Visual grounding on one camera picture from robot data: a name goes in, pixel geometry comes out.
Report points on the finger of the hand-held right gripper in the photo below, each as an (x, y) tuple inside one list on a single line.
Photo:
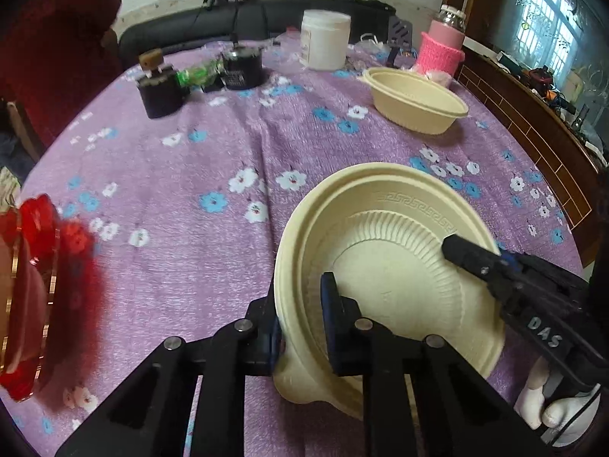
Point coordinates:
[(471, 257)]

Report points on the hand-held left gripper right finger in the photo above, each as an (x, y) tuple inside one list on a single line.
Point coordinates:
[(326, 304)]

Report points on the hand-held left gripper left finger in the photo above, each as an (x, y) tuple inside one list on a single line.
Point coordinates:
[(276, 342)]

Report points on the beige plastic bowl patterned rim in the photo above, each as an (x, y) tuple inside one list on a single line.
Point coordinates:
[(395, 257)]

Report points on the person's right hand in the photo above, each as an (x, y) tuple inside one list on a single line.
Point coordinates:
[(533, 400)]

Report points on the purple floral tablecloth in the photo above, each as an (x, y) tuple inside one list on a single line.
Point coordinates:
[(190, 247)]

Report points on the dark wooden cabinet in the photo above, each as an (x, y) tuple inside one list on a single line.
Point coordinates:
[(523, 114)]

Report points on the plain beige plastic bowl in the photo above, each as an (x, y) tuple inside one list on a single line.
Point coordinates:
[(418, 100)]

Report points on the pink plastic bag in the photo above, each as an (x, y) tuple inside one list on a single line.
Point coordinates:
[(438, 77)]

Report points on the pink bottle with knitted sleeve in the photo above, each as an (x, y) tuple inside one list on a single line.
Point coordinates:
[(440, 47)]

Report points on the red plate with gold print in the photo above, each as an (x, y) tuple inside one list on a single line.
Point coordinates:
[(52, 295)]

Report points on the grey phone stand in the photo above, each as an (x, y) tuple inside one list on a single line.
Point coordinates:
[(398, 33)]

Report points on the black round tin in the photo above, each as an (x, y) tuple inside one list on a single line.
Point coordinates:
[(242, 69)]

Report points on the white plastic jar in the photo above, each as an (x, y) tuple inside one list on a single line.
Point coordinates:
[(326, 40)]

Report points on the green candy wrapper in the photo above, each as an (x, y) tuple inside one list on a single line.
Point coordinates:
[(197, 74)]

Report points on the black tin with cork knob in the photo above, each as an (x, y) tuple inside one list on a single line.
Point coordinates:
[(159, 93)]

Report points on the black sofa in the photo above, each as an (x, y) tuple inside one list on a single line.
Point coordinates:
[(190, 26)]

